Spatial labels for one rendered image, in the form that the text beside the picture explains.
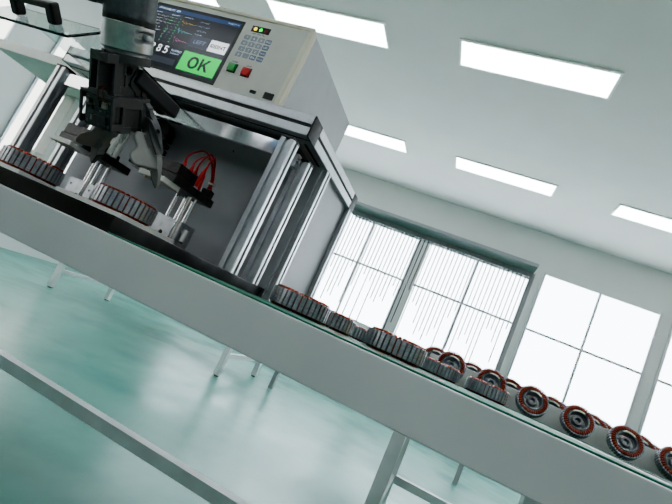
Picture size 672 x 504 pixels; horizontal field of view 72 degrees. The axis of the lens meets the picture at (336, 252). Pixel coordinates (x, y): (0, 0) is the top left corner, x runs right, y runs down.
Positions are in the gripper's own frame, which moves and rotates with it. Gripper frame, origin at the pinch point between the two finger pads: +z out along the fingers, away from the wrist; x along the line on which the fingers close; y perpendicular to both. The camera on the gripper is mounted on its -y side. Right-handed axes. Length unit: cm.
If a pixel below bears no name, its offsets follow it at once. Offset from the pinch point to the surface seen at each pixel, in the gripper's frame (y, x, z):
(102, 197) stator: 5.1, 0.4, 3.2
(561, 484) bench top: 27, 72, 0
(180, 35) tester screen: -32.3, -20.8, -24.9
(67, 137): -8.1, -25.3, 0.2
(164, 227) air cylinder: -10.3, 0.5, 11.6
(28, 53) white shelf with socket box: -54, -104, -7
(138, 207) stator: 1.6, 4.9, 4.0
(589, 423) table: -106, 112, 65
